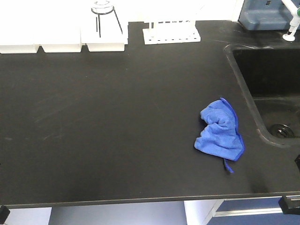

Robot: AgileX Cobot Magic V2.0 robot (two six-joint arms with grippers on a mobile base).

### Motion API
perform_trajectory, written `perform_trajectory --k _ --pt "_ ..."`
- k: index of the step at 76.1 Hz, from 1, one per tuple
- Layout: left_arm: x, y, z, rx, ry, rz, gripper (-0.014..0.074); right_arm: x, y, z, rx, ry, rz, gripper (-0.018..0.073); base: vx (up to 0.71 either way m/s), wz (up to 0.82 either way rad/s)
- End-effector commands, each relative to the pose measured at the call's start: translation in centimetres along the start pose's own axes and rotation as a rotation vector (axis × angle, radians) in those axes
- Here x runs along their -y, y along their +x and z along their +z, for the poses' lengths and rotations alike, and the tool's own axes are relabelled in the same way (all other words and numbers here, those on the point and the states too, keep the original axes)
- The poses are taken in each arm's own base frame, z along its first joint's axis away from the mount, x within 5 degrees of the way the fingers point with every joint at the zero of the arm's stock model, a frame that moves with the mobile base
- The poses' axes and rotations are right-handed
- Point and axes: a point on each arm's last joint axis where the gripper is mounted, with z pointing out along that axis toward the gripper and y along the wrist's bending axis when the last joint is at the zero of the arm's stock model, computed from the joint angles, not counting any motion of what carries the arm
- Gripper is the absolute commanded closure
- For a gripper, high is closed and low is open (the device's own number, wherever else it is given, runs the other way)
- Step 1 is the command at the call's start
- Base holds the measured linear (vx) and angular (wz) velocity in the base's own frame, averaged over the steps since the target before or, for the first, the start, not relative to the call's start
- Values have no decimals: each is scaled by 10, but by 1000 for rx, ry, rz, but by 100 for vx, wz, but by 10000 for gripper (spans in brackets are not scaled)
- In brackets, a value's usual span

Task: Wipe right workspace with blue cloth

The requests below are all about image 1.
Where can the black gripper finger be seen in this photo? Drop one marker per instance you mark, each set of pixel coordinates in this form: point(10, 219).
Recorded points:
point(290, 205)
point(4, 213)

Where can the blue microfiber cloth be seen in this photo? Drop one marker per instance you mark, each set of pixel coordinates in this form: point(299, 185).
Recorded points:
point(220, 137)

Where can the blue drawer cabinet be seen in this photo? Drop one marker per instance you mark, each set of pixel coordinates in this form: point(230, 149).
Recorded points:
point(252, 211)

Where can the sink drain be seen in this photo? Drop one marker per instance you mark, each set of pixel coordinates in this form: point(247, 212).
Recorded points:
point(281, 131)

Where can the white table leg support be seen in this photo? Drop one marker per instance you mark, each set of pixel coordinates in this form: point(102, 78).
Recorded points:
point(200, 212)

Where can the black lab sink basin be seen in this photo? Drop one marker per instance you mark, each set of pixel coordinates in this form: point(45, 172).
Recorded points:
point(269, 78)

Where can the white lab faucet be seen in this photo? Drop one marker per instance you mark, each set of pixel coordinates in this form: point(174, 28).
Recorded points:
point(295, 21)

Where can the white plastic tray rack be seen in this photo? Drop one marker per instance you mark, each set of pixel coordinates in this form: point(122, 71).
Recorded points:
point(64, 37)

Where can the blue grey plastic container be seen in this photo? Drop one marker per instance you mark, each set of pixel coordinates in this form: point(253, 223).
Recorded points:
point(265, 15)

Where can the glass erlenmeyer flask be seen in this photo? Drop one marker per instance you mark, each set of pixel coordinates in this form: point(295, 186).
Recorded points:
point(107, 21)

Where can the white test tube rack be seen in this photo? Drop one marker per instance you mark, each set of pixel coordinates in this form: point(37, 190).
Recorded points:
point(171, 32)

